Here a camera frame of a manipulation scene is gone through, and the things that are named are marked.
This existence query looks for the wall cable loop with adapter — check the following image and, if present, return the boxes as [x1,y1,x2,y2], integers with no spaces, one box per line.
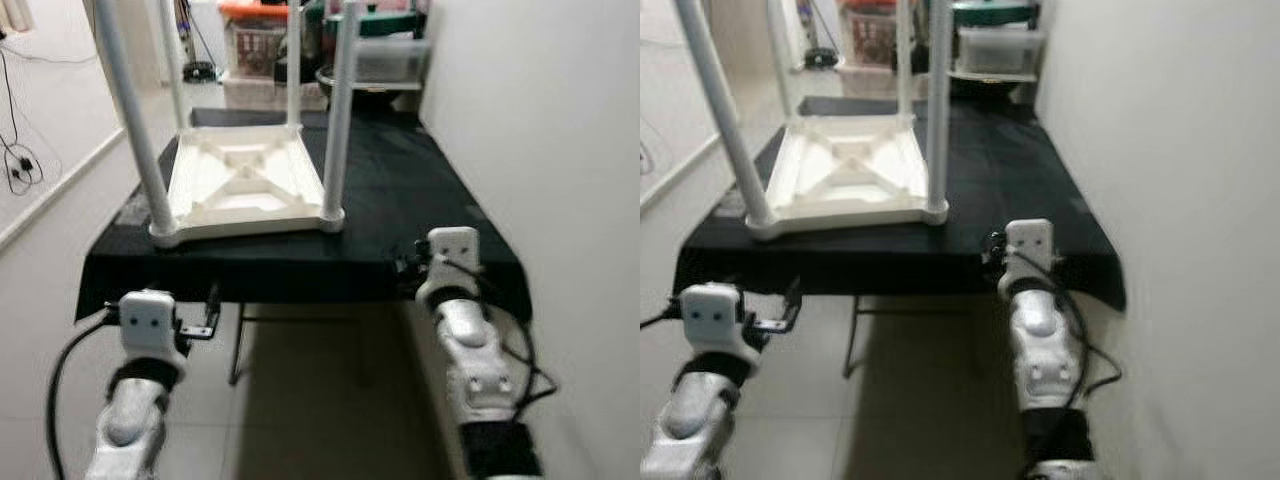
[0,45,47,197]

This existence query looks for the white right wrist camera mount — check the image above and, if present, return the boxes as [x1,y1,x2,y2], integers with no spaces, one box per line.
[414,226,484,307]
[999,217,1060,302]

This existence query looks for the patterned cloth covered bench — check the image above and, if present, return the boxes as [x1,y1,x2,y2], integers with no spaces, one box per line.
[221,74,332,112]
[834,64,932,102]

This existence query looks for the black table cloth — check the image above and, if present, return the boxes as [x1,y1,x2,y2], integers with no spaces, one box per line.
[74,107,534,324]
[671,94,1127,314]

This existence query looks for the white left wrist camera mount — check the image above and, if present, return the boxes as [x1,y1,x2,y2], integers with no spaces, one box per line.
[117,289,190,377]
[679,282,762,372]

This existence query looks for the white plastic table top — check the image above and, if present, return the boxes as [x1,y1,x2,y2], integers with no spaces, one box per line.
[744,111,952,242]
[149,124,347,250]

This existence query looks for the mop with dark head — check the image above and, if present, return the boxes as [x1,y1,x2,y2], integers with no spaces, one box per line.
[184,0,220,84]
[799,0,840,72]

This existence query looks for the black wok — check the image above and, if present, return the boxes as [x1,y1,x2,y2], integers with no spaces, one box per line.
[944,68,1042,100]
[314,65,422,102]

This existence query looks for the storage box with orange lid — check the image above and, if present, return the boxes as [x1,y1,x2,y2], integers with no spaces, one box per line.
[219,0,297,80]
[841,0,902,70]

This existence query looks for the clear plastic container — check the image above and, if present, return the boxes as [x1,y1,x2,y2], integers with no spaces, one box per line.
[954,27,1047,77]
[351,37,434,84]

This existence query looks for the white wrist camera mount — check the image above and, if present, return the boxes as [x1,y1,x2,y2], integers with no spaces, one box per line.
[117,289,190,377]
[679,282,762,372]
[999,217,1060,302]
[414,226,484,307]

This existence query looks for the green pot lid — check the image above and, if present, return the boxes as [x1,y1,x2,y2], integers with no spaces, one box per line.
[949,0,1037,30]
[344,8,427,40]

